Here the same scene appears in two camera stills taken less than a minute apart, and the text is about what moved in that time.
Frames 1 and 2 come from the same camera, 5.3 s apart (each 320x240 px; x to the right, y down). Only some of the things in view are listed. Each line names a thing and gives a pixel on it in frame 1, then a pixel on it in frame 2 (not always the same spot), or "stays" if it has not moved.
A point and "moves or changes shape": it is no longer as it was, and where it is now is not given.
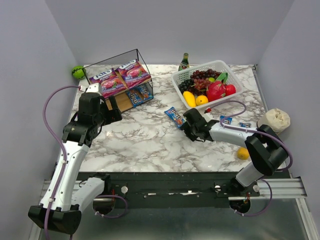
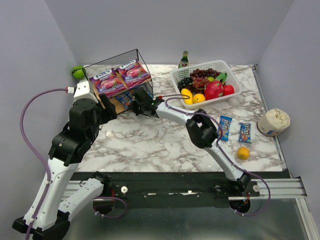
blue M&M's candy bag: x=174 y=116 moves or changes shape
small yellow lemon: x=242 y=153 stays
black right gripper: x=191 y=122 to x=139 y=100
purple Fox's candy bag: x=110 y=83 stays
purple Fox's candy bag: x=134 y=74 stays
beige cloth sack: x=276 y=119 stays
